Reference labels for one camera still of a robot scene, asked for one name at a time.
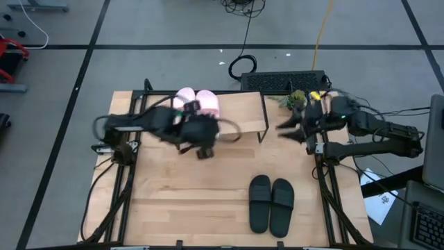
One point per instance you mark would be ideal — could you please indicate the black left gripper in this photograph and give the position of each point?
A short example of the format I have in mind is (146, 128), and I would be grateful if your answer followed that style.
(199, 133)

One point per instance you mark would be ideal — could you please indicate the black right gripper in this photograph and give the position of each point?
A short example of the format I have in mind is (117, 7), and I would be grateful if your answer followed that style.
(314, 116)

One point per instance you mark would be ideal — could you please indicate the pink rubber slide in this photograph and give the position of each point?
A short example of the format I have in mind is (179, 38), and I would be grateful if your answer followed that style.
(185, 94)
(208, 100)

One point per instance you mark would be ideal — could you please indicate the black rubber slide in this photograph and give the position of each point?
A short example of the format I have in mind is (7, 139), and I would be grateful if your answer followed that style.
(282, 208)
(259, 205)

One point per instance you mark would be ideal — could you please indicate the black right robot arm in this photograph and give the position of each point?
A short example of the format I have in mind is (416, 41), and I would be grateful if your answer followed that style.
(381, 147)

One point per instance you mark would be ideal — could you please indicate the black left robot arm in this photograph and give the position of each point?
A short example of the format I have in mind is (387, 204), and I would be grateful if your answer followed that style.
(156, 119)

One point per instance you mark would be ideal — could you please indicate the small potted succulent plant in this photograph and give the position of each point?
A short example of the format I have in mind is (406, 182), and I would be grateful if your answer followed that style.
(295, 100)

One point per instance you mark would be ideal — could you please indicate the yellow tag on gripper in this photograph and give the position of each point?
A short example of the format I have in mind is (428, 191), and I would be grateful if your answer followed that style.
(315, 95)

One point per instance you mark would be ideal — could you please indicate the black keyboard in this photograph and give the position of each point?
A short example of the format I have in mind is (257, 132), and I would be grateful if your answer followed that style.
(430, 227)
(282, 81)

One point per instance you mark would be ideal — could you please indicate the black desk bar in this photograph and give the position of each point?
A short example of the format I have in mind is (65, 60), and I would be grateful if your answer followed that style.
(392, 182)

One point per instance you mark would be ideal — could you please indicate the black table clamp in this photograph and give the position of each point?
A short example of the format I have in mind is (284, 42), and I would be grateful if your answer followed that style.
(280, 245)
(178, 244)

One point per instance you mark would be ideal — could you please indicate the white paper sheet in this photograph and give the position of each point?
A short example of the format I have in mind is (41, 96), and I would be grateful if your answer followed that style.
(379, 205)

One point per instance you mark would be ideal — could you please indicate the grey laptop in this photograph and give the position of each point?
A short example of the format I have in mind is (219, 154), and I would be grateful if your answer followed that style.
(435, 146)

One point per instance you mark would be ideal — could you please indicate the grey metal stand foot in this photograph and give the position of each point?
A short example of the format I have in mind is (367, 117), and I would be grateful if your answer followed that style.
(14, 87)
(38, 5)

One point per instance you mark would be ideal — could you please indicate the red cart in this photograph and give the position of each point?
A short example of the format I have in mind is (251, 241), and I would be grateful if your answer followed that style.
(7, 43)

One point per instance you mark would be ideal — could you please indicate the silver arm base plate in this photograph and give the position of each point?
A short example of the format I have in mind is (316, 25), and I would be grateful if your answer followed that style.
(102, 150)
(319, 148)

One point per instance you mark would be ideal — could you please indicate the wooden shelf with black frame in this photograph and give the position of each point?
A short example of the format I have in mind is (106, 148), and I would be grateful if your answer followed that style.
(243, 111)

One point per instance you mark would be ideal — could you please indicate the black metal table frame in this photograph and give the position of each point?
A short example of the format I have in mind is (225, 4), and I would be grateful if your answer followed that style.
(121, 222)

